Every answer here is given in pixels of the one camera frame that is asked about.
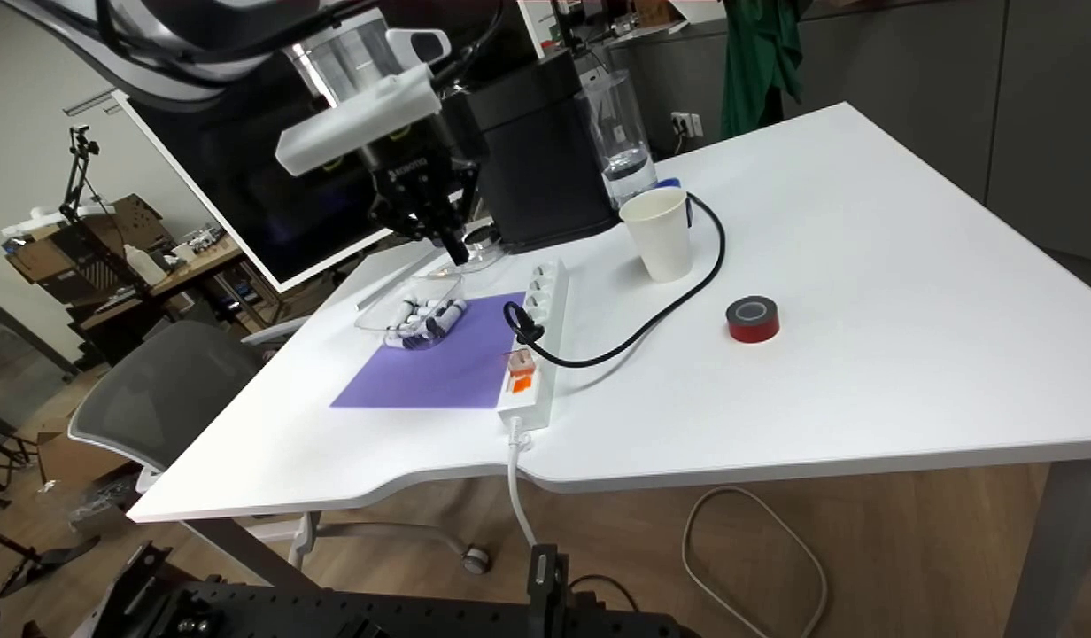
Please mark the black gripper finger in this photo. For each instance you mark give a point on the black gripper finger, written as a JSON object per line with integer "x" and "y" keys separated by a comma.
{"x": 412, "y": 225}
{"x": 454, "y": 241}

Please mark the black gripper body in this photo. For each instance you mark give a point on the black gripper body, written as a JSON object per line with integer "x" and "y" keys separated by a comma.
{"x": 419, "y": 163}

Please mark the white power strip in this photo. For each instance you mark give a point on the white power strip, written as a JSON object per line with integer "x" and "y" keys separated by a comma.
{"x": 532, "y": 341}

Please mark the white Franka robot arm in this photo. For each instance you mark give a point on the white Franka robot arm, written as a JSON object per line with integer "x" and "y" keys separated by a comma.
{"x": 193, "y": 36}

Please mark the white toy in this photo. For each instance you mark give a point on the white toy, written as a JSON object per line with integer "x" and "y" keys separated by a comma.
{"x": 421, "y": 320}

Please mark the black coffee machine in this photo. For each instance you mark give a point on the black coffee machine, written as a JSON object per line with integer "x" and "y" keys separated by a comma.
{"x": 546, "y": 153}

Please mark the purple mat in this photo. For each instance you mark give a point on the purple mat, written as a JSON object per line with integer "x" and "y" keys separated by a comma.
{"x": 434, "y": 373}

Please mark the white-framed monitor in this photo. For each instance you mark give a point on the white-framed monitor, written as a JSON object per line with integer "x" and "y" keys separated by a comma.
{"x": 250, "y": 200}

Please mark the clear plastic water bottle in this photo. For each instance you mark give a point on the clear plastic water bottle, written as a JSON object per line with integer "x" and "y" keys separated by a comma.
{"x": 616, "y": 118}

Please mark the white paper cup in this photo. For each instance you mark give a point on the white paper cup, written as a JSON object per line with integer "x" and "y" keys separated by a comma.
{"x": 660, "y": 236}

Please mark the wooden desk with clutter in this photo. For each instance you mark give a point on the wooden desk with clutter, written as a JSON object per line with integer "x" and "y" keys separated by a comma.
{"x": 121, "y": 259}

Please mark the grey office chair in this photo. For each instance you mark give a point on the grey office chair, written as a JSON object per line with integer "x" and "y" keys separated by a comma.
{"x": 160, "y": 389}

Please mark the red tape roll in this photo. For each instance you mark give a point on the red tape roll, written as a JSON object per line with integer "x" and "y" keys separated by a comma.
{"x": 753, "y": 320}

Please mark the black tripod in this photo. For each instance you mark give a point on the black tripod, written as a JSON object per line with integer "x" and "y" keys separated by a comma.
{"x": 77, "y": 163}

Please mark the green cloth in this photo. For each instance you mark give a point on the green cloth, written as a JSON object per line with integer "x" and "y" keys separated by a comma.
{"x": 760, "y": 57}

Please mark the black perforated breadboard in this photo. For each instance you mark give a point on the black perforated breadboard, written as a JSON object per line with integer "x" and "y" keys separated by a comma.
{"x": 335, "y": 614}

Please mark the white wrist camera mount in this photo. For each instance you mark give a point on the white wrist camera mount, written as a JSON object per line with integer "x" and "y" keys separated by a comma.
{"x": 356, "y": 111}

